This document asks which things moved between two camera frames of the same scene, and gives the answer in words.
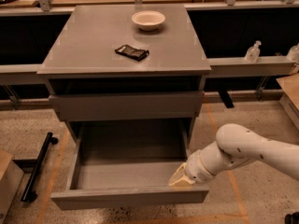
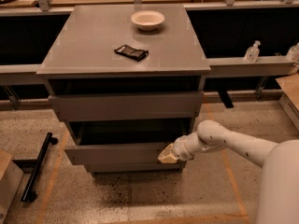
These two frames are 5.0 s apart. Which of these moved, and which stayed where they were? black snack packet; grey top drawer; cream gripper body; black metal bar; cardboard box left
Moved: cream gripper body
Stayed: black metal bar; cardboard box left; black snack packet; grey top drawer
